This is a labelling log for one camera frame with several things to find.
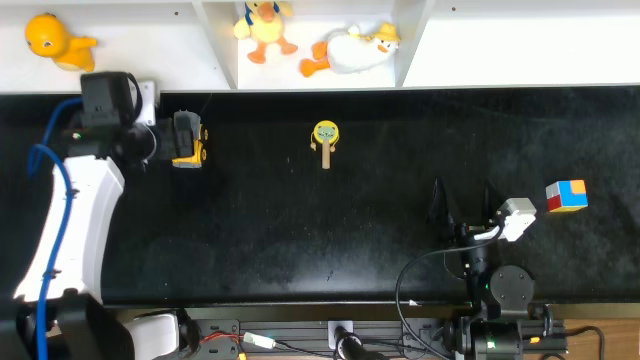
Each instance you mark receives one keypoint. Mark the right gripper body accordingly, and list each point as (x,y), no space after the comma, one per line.
(462,231)

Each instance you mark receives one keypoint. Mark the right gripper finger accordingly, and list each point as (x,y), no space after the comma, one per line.
(442,212)
(489,207)

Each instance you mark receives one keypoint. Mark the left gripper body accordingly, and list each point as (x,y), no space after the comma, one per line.
(165,140)

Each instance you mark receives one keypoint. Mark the grey and yellow toy truck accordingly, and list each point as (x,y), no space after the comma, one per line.
(196,150)

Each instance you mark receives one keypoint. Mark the yellow rubber duck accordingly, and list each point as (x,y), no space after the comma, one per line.
(50,40)

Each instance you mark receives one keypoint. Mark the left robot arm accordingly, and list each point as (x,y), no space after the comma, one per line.
(85,225)

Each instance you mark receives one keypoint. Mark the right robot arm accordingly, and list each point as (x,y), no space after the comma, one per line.
(512,290)

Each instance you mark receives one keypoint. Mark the many-coloured puzzle cube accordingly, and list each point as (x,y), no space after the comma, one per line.
(567,196)

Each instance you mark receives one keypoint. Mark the yellow rattle drum toy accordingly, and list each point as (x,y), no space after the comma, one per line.
(326,135)

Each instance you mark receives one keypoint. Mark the white shelf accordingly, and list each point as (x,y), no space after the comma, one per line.
(500,50)

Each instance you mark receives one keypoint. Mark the white plush duck yellow hat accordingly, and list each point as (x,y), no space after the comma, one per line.
(355,52)

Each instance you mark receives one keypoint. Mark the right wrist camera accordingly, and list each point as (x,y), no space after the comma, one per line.
(517,217)

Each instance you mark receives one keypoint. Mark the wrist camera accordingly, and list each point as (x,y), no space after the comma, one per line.
(147,102)
(517,217)

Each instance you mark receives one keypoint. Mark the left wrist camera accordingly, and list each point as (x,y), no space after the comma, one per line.
(147,102)

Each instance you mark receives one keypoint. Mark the mounting rail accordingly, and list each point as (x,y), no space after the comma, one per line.
(300,332)

